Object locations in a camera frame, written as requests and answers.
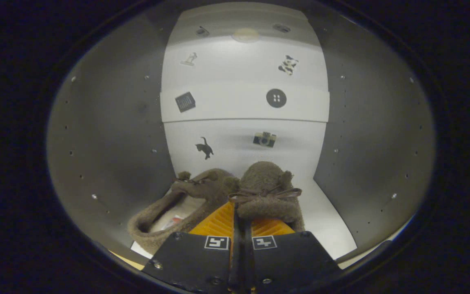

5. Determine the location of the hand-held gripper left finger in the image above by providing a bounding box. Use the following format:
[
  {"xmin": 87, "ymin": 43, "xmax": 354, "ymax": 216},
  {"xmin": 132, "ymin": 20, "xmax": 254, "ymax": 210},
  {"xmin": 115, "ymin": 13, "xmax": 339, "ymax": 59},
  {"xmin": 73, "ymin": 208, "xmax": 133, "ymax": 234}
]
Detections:
[{"xmin": 143, "ymin": 202, "xmax": 244, "ymax": 292}]

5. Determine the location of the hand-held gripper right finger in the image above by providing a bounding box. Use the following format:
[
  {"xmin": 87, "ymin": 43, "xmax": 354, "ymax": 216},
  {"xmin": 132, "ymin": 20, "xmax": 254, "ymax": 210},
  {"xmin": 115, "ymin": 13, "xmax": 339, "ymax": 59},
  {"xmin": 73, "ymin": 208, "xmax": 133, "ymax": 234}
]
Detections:
[{"xmin": 243, "ymin": 212, "xmax": 341, "ymax": 292}]

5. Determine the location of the brown fuzzy shoe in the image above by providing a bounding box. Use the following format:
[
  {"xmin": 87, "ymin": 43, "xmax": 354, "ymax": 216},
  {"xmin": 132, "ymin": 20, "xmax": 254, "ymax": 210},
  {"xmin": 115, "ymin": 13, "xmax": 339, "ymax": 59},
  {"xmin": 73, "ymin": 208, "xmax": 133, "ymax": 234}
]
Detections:
[
  {"xmin": 128, "ymin": 169, "xmax": 239, "ymax": 256},
  {"xmin": 228, "ymin": 161, "xmax": 306, "ymax": 231}
]

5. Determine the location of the grey shoe cabinet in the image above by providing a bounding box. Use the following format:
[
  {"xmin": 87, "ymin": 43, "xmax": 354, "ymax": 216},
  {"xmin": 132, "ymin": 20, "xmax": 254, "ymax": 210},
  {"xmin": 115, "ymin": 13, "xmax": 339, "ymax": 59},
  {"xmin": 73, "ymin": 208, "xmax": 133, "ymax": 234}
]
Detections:
[{"xmin": 47, "ymin": 2, "xmax": 435, "ymax": 270}]

